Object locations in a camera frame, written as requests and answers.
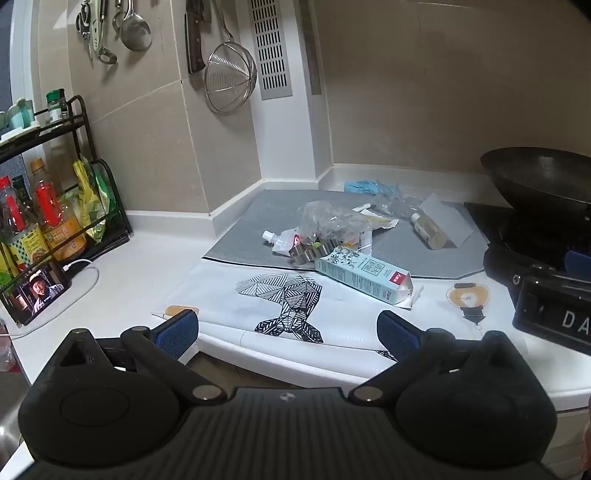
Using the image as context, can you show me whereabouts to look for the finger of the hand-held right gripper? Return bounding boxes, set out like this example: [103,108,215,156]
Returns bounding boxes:
[563,249,591,278]
[483,249,565,291]

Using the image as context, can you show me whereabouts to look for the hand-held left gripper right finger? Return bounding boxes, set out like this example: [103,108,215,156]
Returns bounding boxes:
[347,311,539,408]

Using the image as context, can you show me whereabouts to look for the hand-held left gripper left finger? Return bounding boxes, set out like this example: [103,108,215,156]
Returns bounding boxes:
[32,310,228,408]

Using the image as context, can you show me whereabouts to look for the translucent white sheet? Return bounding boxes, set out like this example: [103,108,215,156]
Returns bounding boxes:
[418,193,476,248]

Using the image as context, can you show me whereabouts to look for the tan adhesive patch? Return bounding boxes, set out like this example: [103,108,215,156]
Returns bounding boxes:
[152,305,200,320]

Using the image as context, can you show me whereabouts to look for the round yellow tag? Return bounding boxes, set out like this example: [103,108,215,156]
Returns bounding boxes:
[445,282,491,324]

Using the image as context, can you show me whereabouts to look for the black gas stove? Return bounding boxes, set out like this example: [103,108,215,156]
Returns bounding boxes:
[463,202,591,278]

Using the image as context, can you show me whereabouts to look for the white geometric print mat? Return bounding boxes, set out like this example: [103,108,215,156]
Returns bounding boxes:
[151,259,532,370]

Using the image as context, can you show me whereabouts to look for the pale green drink carton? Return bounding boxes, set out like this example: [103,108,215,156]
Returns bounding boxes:
[315,247,413,306]

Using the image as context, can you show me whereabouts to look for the small clear bottle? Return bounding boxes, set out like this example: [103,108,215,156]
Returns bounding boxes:
[411,211,448,250]

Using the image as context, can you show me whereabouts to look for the black wok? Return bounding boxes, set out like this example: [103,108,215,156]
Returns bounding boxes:
[480,147,591,219]

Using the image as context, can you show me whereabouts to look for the yellow white wrapper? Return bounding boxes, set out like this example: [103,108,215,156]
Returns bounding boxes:
[359,209,400,232]

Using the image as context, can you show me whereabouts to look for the crumpled clear plastic bag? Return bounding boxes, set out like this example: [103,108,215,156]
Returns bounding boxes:
[295,200,371,251]

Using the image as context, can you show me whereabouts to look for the white spout pouch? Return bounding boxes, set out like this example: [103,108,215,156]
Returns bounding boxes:
[262,228,315,266]

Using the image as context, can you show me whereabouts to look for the grey table mat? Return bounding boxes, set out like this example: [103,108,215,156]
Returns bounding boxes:
[203,188,491,280]

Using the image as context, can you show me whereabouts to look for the smartphone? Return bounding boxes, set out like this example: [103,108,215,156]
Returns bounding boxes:
[0,264,71,326]

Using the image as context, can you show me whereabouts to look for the blue glove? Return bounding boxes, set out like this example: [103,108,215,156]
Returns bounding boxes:
[344,179,400,197]

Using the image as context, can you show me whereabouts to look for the yellow green plastic bag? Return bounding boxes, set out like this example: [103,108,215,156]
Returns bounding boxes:
[71,157,122,241]

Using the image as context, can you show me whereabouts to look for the yellow capped oil bottle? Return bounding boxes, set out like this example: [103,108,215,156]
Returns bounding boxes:
[28,158,88,263]

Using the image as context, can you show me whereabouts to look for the steel sink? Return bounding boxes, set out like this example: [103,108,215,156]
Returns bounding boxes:
[0,369,28,457]

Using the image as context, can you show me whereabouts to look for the red capped sauce bottle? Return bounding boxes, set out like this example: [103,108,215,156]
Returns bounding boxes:
[0,175,52,278]

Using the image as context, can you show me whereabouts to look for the pale liquid bottle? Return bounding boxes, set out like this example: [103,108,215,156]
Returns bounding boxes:
[47,124,79,195]

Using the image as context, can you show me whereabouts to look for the green capped spice jar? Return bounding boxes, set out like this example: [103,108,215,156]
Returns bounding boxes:
[45,89,71,124]

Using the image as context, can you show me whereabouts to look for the green and white cups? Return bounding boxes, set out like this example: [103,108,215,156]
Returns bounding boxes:
[0,98,44,141]

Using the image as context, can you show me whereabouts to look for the steel ladle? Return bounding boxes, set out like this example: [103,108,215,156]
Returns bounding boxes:
[112,0,153,51]

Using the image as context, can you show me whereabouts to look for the white charging cable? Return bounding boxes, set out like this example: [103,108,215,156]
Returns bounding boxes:
[0,258,100,341]

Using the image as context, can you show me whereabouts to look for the black wire kitchen rack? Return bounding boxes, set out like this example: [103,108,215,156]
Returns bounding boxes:
[0,95,133,265]

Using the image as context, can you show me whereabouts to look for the wire mesh skimmer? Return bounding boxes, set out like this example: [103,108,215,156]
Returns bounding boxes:
[204,0,258,114]

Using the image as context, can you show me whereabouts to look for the wooden handled cleaver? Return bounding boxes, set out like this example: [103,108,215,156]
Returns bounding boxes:
[185,0,213,75]

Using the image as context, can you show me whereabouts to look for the grey wall vent grille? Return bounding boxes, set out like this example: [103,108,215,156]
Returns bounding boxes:
[248,0,294,100]

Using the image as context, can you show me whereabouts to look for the green handled kitchen scissors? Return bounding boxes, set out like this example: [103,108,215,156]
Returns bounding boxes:
[75,0,118,65]

